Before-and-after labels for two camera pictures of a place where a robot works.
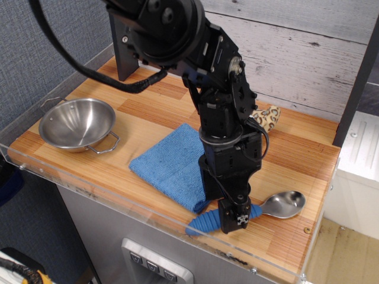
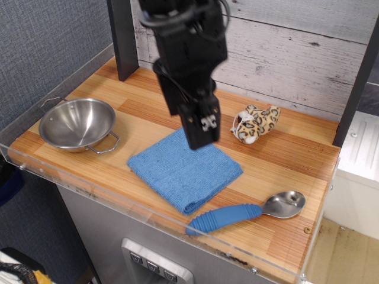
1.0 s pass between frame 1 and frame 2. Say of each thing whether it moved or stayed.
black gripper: moved
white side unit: stayed
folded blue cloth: stayed
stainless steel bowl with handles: stayed
